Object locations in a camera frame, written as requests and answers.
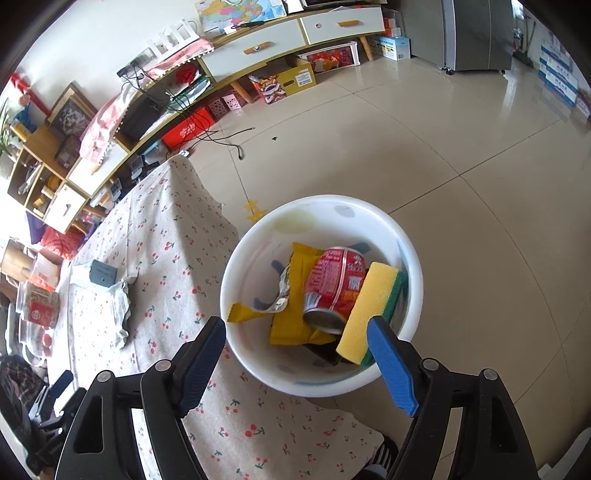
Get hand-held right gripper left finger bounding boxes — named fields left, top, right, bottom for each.
left=53, top=316, right=227, bottom=480

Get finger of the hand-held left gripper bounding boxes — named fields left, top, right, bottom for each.
left=43, top=369, right=75, bottom=406

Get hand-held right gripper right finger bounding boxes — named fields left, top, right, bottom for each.
left=366, top=316, right=539, bottom=480

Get yellow and green sponge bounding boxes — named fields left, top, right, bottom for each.
left=335, top=261, right=410, bottom=368

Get red drink can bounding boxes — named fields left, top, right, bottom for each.
left=302, top=247, right=369, bottom=335

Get yellow snack wrapper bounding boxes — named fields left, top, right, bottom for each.
left=227, top=242, right=341, bottom=347

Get white plastic basin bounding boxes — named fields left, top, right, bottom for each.
left=220, top=195, right=424, bottom=398

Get dark plaid cloth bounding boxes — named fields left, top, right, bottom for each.
left=0, top=357, right=47, bottom=467

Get clear bag with red boxes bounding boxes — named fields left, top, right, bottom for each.
left=14, top=281, right=64, bottom=357

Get white crumpled wrapper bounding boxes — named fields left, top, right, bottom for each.
left=107, top=271, right=140, bottom=350

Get light blue carton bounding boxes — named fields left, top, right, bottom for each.
left=71, top=260, right=117, bottom=288

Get cherry print tablecloth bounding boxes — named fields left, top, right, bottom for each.
left=46, top=154, right=385, bottom=480

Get red gift box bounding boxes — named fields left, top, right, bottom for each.
left=161, top=106, right=216, bottom=150

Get black electronic box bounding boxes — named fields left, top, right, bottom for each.
left=120, top=90, right=170, bottom=140

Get pink patterned boxes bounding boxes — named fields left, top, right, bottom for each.
left=207, top=90, right=249, bottom=119

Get pink lace-edged cloth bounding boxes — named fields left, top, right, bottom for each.
left=79, top=39, right=216, bottom=163

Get framed picture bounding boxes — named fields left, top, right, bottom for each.
left=47, top=82, right=99, bottom=138

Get green and white bag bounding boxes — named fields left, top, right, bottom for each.
left=172, top=74, right=212, bottom=101

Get colourful printed cardboard box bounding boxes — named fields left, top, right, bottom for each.
left=249, top=64, right=319, bottom=105

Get long cream wooden cabinet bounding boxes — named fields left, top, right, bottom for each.
left=7, top=6, right=387, bottom=234

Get clear storage bin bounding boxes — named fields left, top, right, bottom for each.
left=297, top=41, right=361, bottom=73

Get blue and white box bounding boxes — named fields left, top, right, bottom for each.
left=369, top=35, right=412, bottom=61

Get cream cabinet drawer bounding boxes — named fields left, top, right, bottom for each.
left=200, top=20, right=306, bottom=82
left=302, top=8, right=385, bottom=46

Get blue and white carton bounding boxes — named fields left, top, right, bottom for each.
left=544, top=74, right=581, bottom=108
left=538, top=54, right=581, bottom=85
left=540, top=33, right=581, bottom=64

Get white slatted rack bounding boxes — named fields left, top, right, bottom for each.
left=147, top=18, right=200, bottom=64

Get grey refrigerator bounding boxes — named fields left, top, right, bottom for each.
left=401, top=0, right=516, bottom=73

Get black broom and dustpan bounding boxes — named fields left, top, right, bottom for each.
left=512, top=14, right=537, bottom=66

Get world map poster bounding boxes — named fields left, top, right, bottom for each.
left=195, top=0, right=286, bottom=37

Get black floor cable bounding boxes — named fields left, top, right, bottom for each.
left=184, top=126, right=257, bottom=161

